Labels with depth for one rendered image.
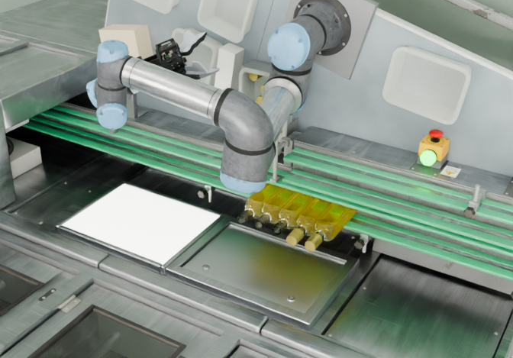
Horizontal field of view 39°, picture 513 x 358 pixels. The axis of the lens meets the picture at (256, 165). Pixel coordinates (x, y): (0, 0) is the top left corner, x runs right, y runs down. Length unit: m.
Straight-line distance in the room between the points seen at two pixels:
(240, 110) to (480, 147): 0.80
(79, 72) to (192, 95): 1.02
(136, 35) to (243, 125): 0.96
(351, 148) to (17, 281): 1.06
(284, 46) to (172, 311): 0.78
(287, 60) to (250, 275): 0.62
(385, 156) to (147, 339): 0.86
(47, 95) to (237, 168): 1.04
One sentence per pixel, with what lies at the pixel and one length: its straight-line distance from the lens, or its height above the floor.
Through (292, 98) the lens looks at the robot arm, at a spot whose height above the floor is 1.02.
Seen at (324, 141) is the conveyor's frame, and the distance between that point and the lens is 2.24.
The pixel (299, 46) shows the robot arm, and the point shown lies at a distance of 1.98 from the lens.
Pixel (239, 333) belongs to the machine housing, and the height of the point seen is 1.42.
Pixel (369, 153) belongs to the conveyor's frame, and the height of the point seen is 0.84.
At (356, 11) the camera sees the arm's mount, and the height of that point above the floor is 0.77.
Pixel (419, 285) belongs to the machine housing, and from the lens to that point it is 2.20.
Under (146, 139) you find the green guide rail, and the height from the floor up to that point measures 0.94.
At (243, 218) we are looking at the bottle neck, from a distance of 2.14.
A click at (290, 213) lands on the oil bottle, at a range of 2.10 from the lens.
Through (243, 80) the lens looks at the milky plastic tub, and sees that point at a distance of 2.31.
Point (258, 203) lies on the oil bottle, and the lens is 2.15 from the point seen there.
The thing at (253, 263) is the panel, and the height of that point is 1.16.
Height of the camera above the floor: 2.67
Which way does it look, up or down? 50 degrees down
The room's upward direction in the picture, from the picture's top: 129 degrees counter-clockwise
